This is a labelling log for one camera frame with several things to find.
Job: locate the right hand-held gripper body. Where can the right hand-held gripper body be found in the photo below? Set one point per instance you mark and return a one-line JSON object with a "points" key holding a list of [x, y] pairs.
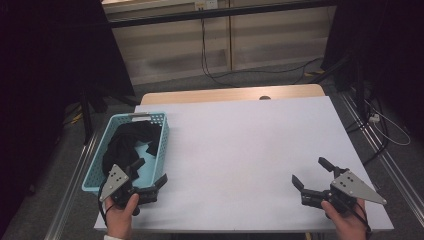
{"points": [[350, 185]]}

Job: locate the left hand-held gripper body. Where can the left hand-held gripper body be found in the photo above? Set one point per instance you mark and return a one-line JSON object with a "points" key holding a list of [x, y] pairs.
{"points": [[115, 181]]}

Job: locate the light blue plastic basket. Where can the light blue plastic basket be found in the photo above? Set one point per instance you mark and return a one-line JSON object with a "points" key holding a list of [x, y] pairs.
{"points": [[150, 173]]}

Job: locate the black pants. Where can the black pants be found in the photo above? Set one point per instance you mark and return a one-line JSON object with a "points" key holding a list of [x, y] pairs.
{"points": [[123, 146]]}

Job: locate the person's left hand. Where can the person's left hand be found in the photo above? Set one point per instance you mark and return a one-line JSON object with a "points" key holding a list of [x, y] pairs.
{"points": [[118, 220]]}

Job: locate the person's right hand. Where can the person's right hand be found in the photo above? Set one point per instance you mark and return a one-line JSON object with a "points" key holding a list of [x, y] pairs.
{"points": [[350, 225]]}

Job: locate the white plug adapter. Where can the white plug adapter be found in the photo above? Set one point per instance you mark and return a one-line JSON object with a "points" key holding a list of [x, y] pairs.
{"points": [[374, 118]]}

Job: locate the black stand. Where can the black stand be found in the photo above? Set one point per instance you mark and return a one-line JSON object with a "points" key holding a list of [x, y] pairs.
{"points": [[87, 116], [358, 86]]}

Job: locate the yellow strip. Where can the yellow strip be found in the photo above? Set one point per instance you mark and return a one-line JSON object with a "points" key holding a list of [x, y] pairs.
{"points": [[76, 118]]}

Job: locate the round table grommet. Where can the round table grommet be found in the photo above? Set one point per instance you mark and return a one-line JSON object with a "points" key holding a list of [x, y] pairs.
{"points": [[265, 97]]}

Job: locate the wooden table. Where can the wooden table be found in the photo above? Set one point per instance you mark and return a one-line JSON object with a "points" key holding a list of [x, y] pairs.
{"points": [[216, 93]]}

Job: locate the black curtain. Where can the black curtain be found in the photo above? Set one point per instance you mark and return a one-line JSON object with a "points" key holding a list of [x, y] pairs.
{"points": [[393, 50], [40, 66]]}

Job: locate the black horizontal bar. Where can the black horizontal bar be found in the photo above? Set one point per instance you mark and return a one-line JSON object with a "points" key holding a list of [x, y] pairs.
{"points": [[213, 13]]}

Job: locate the aluminium floor rail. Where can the aluminium floor rail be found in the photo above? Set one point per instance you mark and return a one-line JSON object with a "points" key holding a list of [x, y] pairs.
{"points": [[71, 190], [383, 150]]}

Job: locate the white wall socket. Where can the white wall socket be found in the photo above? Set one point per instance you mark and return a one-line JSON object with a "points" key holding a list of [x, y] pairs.
{"points": [[206, 4]]}

